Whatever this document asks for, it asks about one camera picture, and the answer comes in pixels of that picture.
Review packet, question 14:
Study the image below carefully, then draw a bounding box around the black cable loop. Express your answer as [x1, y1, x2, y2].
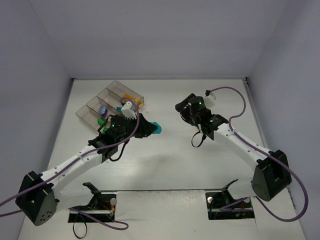
[72, 211, 89, 240]

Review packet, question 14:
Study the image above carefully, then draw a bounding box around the green curved lego brick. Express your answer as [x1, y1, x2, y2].
[97, 118, 105, 126]

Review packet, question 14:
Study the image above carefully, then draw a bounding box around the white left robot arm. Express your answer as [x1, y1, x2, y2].
[15, 114, 161, 226]

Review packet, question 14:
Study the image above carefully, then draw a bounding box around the purple butterfly lego piece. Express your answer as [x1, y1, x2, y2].
[98, 105, 108, 118]

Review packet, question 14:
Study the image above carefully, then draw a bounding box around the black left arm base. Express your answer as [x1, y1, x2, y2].
[75, 182, 117, 223]

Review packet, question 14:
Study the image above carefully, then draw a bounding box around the teal rounded lego brick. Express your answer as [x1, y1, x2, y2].
[152, 122, 162, 134]

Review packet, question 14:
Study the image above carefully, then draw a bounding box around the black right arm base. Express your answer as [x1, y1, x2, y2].
[205, 179, 255, 220]

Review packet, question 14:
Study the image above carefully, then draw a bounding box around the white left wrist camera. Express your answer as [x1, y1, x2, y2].
[121, 101, 137, 120]

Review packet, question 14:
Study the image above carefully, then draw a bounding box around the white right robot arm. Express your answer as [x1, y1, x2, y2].
[175, 93, 292, 202]

